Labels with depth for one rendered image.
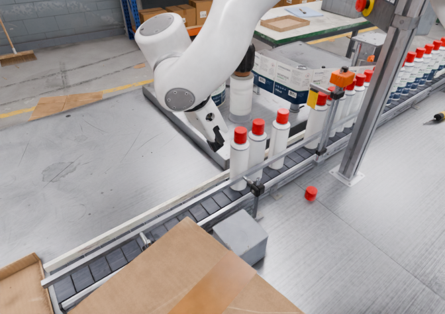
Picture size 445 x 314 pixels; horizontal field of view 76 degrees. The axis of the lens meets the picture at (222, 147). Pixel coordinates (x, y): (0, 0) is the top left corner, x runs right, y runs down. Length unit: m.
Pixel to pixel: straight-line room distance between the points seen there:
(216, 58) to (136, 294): 0.34
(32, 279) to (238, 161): 0.57
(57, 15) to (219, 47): 4.69
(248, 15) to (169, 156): 0.69
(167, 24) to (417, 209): 0.86
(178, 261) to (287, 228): 0.46
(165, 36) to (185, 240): 0.31
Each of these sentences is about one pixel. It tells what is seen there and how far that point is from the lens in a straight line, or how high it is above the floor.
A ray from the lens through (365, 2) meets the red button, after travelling 0.90.
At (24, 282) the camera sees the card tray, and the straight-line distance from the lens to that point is 0.88.
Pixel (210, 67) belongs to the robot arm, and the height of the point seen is 1.34.
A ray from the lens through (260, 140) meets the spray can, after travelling 0.77.
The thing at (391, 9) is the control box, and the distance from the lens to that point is 0.82.
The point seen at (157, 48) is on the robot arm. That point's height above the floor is 1.34.
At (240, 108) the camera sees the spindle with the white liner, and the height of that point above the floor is 0.95.
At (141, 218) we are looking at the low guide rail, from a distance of 0.77.
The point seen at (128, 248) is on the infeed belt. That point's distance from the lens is 0.77.
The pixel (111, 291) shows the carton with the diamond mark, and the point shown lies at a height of 1.12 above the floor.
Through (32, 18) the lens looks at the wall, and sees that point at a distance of 5.06.
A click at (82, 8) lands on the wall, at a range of 5.07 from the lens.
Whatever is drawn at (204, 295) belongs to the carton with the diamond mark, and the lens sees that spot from 0.42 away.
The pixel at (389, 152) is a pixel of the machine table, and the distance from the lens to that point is 1.22.
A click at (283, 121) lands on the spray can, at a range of 0.81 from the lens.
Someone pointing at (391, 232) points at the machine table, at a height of 0.83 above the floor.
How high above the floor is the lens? 1.51
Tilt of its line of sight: 39 degrees down
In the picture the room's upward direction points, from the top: straight up
